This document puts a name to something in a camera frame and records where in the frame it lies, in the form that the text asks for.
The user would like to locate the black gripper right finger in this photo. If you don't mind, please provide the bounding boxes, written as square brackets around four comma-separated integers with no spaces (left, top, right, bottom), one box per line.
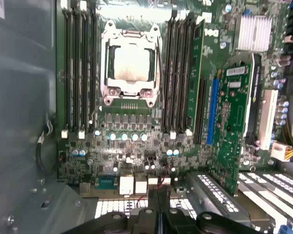
[158,189,262,234]

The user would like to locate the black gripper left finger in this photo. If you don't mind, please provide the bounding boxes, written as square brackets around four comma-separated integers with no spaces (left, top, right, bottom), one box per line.
[63,189,159,234]

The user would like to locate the metal socket cover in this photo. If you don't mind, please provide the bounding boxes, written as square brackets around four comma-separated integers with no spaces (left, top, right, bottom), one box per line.
[105,31,161,96]

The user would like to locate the silver CPU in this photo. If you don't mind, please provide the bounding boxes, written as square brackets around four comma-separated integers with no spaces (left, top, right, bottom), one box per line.
[109,43,157,82]

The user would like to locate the CPU socket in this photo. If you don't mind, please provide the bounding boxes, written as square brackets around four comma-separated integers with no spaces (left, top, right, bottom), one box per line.
[100,19,163,108]

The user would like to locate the green motherboard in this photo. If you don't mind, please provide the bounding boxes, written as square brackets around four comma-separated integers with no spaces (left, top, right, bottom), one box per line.
[55,0,290,195]

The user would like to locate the black expansion slot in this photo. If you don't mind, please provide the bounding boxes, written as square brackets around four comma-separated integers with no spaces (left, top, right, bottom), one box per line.
[196,78,208,145]

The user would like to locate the blue expansion slot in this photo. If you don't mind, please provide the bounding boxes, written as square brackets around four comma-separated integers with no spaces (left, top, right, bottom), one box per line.
[207,77,221,147]

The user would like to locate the blue case latch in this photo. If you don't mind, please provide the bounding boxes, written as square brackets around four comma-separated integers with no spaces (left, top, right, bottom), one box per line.
[278,224,293,234]

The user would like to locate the small graphics card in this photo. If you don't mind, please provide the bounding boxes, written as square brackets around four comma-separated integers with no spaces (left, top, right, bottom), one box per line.
[207,52,263,195]

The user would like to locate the white power connector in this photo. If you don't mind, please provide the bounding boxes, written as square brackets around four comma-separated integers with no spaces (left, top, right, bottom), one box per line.
[270,140,293,162]

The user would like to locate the white expansion slot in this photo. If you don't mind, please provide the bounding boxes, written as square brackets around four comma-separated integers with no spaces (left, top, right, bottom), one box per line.
[258,89,279,151]

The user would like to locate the black RAM slot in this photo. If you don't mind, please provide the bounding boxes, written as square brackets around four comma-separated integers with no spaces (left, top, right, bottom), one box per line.
[63,7,73,132]
[180,13,189,134]
[171,17,181,134]
[161,18,172,134]
[72,7,82,134]
[82,9,90,134]
[90,12,100,134]

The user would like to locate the green RAM stick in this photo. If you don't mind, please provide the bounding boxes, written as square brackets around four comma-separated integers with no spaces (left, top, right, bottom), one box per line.
[187,19,206,134]

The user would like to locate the black open PC case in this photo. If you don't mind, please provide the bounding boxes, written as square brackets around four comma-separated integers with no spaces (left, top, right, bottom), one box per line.
[0,0,293,234]

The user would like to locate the silver chipset heatsink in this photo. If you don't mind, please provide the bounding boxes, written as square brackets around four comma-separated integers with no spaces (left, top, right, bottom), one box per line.
[234,14,273,52]

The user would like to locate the thin wire locking lever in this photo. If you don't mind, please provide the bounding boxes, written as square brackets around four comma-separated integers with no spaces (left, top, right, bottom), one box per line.
[89,97,107,124]

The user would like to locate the black looped cable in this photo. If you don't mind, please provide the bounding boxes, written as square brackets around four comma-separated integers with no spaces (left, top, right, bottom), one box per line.
[35,130,53,177]

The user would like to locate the red yellow power wires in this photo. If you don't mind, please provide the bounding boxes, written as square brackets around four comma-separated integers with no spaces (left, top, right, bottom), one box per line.
[282,117,293,162]

